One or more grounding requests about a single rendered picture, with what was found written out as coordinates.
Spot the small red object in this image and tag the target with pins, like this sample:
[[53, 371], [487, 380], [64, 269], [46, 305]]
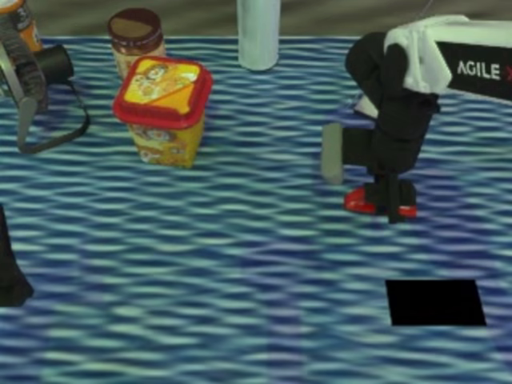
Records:
[[358, 202]]

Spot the black square patch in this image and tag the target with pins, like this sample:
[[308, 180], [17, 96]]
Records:
[[436, 302]]

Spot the white cylinder bottle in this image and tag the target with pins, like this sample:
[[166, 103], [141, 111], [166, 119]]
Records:
[[258, 34]]

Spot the yellow tub with red lid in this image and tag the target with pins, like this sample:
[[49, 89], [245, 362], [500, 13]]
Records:
[[162, 108]]

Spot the jar with brown lid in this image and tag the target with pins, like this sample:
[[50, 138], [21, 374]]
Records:
[[136, 36]]

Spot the orange bottle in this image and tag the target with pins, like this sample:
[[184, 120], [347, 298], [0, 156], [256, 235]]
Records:
[[24, 28]]

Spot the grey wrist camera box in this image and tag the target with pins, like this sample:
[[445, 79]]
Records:
[[332, 154]]

